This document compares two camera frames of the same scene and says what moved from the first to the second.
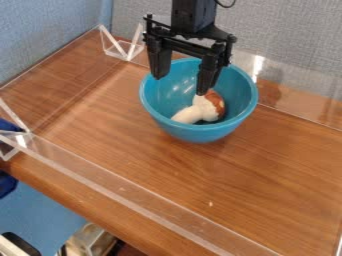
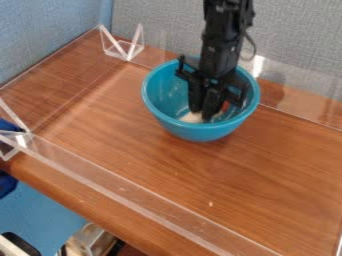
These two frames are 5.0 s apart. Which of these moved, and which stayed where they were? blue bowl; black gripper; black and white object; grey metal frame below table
Moved: black gripper
Stayed: blue bowl; black and white object; grey metal frame below table
